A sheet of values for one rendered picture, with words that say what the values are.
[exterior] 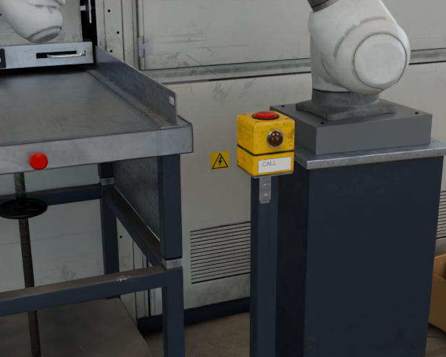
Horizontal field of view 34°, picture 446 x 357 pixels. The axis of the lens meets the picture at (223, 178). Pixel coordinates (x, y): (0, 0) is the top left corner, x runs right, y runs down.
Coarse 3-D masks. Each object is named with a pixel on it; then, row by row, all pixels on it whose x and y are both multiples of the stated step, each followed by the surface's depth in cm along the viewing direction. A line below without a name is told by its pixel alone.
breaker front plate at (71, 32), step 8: (72, 0) 202; (64, 8) 201; (72, 8) 202; (0, 16) 196; (64, 16) 202; (72, 16) 203; (0, 24) 196; (8, 24) 197; (64, 24) 203; (72, 24) 203; (80, 24) 204; (0, 32) 197; (8, 32) 198; (64, 32) 203; (72, 32) 204; (80, 32) 205; (0, 40) 198; (8, 40) 198; (16, 40) 199; (24, 40) 200; (56, 40) 203; (64, 40) 204; (72, 40) 205; (80, 40) 206
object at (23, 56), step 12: (0, 48) 197; (12, 48) 198; (24, 48) 199; (36, 48) 201; (48, 48) 202; (60, 48) 203; (72, 48) 204; (84, 48) 205; (12, 60) 199; (24, 60) 200; (36, 60) 201; (48, 60) 203; (60, 60) 204; (72, 60) 205
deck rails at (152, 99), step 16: (112, 64) 190; (128, 64) 175; (112, 80) 191; (128, 80) 176; (144, 80) 163; (128, 96) 172; (144, 96) 164; (160, 96) 153; (176, 96) 144; (144, 112) 157; (160, 112) 155; (176, 112) 145
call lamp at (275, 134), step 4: (272, 132) 128; (276, 132) 127; (280, 132) 128; (268, 136) 128; (272, 136) 127; (276, 136) 127; (280, 136) 127; (268, 140) 128; (272, 140) 127; (276, 140) 127; (280, 140) 128; (268, 144) 128; (272, 144) 128; (276, 144) 128; (280, 144) 129
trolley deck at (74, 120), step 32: (0, 96) 174; (32, 96) 174; (64, 96) 174; (96, 96) 174; (0, 128) 146; (32, 128) 145; (64, 128) 145; (96, 128) 145; (128, 128) 145; (160, 128) 145; (192, 128) 147; (0, 160) 135; (64, 160) 139; (96, 160) 142
